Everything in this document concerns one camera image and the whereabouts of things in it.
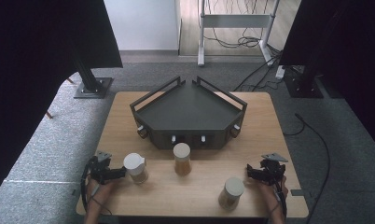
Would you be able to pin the glass jar with round lid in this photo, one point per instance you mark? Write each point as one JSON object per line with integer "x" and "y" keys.
{"x": 231, "y": 191}

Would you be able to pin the black tray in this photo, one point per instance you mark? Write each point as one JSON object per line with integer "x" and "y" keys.
{"x": 188, "y": 109}

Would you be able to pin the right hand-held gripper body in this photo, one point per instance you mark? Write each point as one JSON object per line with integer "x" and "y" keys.
{"x": 272, "y": 171}

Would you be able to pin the person's right hand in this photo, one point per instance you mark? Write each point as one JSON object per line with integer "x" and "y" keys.
{"x": 275, "y": 193}

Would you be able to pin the black curtain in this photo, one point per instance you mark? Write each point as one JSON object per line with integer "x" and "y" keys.
{"x": 36, "y": 77}
{"x": 347, "y": 46}

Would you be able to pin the white power strip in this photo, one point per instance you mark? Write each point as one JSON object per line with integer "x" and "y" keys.
{"x": 280, "y": 72}

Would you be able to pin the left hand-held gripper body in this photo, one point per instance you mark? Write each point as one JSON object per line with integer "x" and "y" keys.
{"x": 101, "y": 171}

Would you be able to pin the wooden leg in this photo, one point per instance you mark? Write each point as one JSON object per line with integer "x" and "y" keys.
{"x": 48, "y": 115}
{"x": 70, "y": 81}

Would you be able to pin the person's left hand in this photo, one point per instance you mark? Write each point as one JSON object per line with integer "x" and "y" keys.
{"x": 100, "y": 191}

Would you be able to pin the glass jar with spout lid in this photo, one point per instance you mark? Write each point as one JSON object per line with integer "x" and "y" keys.
{"x": 135, "y": 166}

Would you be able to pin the tall glass jar amber contents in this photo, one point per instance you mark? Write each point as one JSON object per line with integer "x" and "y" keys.
{"x": 182, "y": 158}

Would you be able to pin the white metal stand frame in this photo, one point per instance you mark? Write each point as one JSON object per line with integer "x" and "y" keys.
{"x": 235, "y": 21}

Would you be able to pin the black post with base plate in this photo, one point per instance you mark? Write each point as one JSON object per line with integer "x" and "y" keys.
{"x": 303, "y": 87}
{"x": 90, "y": 85}

